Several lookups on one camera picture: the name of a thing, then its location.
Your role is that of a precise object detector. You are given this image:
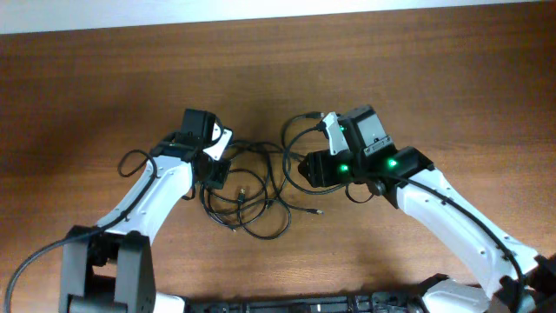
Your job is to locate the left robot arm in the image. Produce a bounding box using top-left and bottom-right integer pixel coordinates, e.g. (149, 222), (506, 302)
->
(58, 109), (233, 313)

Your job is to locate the black usb cable silver plug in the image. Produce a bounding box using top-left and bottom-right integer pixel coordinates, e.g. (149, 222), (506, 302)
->
(198, 140), (293, 241)

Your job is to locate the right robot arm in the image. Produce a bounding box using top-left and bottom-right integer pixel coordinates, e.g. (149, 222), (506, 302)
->
(298, 105), (555, 312)

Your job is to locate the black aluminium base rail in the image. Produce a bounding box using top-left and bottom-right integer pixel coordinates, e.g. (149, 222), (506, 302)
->
(183, 291), (425, 313)

